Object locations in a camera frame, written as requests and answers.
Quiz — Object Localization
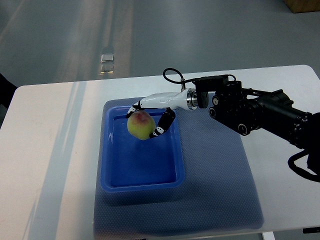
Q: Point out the metal floor plate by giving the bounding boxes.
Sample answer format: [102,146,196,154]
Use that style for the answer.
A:
[100,62,114,74]
[100,53,114,63]

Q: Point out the upper metal floor plate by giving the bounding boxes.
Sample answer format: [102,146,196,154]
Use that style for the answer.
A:
[100,53,114,63]

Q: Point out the lower metal floor plate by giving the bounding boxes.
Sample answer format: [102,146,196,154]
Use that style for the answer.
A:
[100,62,114,74]

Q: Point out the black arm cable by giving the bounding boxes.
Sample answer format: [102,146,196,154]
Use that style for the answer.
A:
[162,68,198,92]

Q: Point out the brown cardboard box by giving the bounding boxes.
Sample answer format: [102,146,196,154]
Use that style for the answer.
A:
[284,0,320,14]

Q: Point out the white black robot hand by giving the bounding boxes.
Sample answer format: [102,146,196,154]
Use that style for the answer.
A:
[126,88,198,139]

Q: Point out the green red peach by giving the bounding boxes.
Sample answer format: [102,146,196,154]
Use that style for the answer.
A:
[127,110,156,141]

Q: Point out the blue plastic tray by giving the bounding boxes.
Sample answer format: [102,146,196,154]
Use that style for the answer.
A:
[100,106,185,193]

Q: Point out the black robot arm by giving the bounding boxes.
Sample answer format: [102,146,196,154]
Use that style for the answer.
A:
[192,74,320,182]

